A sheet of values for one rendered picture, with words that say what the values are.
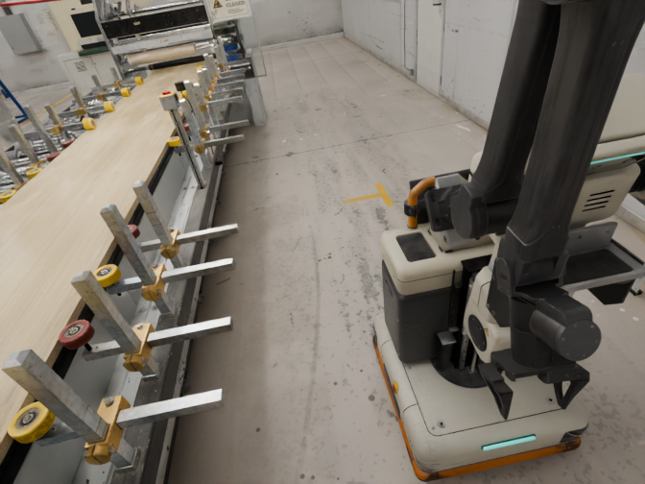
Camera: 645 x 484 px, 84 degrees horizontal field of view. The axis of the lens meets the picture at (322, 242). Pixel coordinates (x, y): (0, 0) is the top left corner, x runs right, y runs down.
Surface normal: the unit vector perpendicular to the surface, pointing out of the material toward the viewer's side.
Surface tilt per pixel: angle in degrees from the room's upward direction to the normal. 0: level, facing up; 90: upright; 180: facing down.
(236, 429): 0
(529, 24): 93
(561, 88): 90
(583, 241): 90
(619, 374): 0
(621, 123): 43
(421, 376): 0
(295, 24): 90
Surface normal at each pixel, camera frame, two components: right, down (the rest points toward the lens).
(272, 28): 0.15, 0.59
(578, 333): 0.07, 0.21
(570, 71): -0.97, 0.22
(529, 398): -0.14, -0.79
